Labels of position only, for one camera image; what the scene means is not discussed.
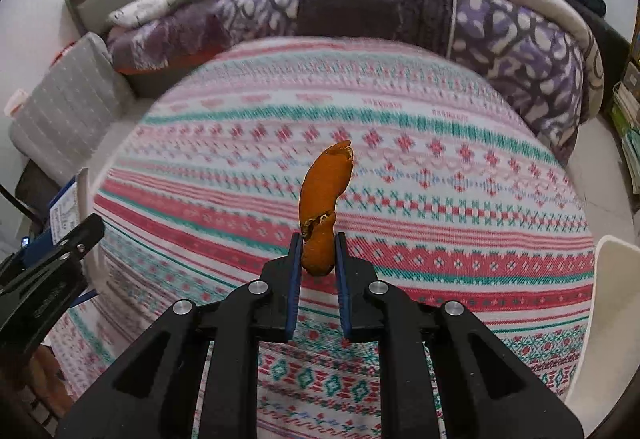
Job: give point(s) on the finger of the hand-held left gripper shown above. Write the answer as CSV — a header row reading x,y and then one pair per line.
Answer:
x,y
82,234

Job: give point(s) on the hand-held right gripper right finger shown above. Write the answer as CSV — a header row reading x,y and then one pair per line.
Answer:
x,y
341,279

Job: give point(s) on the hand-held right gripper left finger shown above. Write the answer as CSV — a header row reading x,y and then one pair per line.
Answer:
x,y
295,279

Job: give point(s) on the orange peel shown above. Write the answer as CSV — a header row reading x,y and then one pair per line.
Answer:
x,y
322,199

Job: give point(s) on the white plastic trash bin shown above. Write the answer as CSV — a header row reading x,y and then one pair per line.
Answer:
x,y
615,319

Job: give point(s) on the blue printed box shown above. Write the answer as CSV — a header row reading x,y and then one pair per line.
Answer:
x,y
67,209

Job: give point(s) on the striped patterned bed sheet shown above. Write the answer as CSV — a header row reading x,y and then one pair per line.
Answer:
x,y
425,219

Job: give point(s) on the grey dotted pillow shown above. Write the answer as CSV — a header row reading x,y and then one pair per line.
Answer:
x,y
65,109

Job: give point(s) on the purple patterned quilt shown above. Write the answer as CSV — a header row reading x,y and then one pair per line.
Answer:
x,y
525,59

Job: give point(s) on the stack of books and boxes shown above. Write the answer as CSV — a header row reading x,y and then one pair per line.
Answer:
x,y
630,119

